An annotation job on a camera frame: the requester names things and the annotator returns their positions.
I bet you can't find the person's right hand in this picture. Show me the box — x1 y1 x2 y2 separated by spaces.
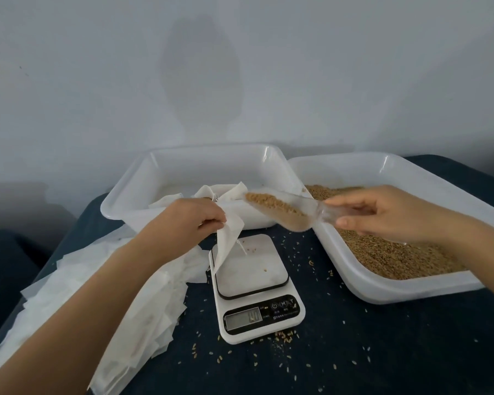
322 185 456 246

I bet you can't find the person's left hand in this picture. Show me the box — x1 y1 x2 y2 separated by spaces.
135 197 228 266

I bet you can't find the white mesh bag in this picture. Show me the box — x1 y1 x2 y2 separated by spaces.
193 184 220 201
209 180 250 274
150 191 186 208

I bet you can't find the brown grain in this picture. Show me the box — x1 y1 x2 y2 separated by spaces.
247 184 470 281

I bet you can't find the white plastic tub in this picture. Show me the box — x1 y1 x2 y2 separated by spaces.
100 144 311 234

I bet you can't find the white tray of grain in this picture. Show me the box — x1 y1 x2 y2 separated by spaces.
288 152 494 305

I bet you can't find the clear plastic scoop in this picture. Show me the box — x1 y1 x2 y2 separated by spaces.
244 188 373 234

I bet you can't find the pile of white bags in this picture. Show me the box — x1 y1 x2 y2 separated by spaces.
0 226 212 395

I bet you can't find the person's left forearm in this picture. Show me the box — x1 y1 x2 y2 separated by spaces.
0 241 178 395

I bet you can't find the white digital kitchen scale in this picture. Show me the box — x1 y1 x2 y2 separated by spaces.
208 233 307 346

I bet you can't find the dark blue tablecloth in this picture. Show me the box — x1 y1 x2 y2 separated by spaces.
0 154 494 395
0 230 46 351

